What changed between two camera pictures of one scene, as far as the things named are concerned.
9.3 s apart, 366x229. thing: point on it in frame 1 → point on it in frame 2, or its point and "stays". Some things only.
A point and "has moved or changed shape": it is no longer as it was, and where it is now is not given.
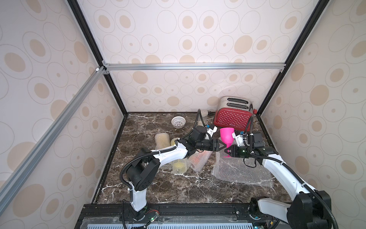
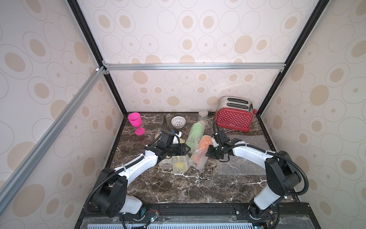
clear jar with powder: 204,114 stays
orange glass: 198,159 stays
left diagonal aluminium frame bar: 49,134 stays
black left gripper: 216,146 → 182,149
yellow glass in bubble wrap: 181,166 stays
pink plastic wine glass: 226,135 has moved or changed shape
